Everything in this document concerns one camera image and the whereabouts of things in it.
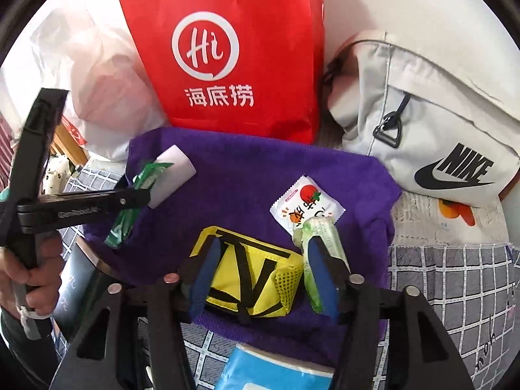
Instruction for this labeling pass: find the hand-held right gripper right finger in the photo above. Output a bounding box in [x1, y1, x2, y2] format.
[305, 238, 476, 390]

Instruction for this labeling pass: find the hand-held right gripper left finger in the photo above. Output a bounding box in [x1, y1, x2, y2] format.
[51, 237, 223, 390]

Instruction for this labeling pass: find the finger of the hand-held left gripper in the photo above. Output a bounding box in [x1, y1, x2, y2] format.
[108, 187, 152, 213]

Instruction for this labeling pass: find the yellow mesh pouch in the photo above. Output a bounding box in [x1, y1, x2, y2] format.
[189, 225, 305, 323]

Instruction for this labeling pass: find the green tissue packet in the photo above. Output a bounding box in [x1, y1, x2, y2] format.
[104, 162, 175, 249]

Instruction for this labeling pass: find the clear green pack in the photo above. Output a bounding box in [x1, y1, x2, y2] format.
[292, 216, 351, 315]

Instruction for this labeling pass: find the white tissue pack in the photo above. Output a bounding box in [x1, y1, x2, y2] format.
[148, 145, 196, 209]

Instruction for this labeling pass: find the tomato print sachet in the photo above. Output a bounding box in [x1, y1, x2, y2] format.
[270, 175, 346, 234]

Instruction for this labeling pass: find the person's left forearm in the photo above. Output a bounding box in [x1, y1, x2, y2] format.
[0, 309, 58, 390]

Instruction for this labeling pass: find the person's left hand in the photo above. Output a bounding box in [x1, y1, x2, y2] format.
[0, 233, 62, 320]

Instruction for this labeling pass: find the floral quilt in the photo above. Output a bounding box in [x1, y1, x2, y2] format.
[43, 158, 88, 196]

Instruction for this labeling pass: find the wooden bed headboard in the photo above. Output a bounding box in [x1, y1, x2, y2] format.
[49, 124, 88, 167]

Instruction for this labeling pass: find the white plastic shopping bag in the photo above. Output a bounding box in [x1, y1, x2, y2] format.
[0, 2, 171, 161]

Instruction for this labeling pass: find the blue tissue pack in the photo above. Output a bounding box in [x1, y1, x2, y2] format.
[213, 343, 336, 390]

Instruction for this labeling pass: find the dark tea tin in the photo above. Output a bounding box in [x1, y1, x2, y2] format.
[53, 238, 123, 334]

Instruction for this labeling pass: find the purple towel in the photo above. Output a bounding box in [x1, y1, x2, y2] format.
[83, 127, 403, 374]

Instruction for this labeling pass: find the grey checked tablecloth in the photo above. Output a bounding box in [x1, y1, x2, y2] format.
[41, 158, 520, 390]

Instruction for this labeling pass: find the red paper shopping bag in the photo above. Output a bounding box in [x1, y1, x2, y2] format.
[119, 0, 326, 144]

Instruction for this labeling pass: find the grey waist bag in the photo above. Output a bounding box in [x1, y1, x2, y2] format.
[323, 29, 520, 204]

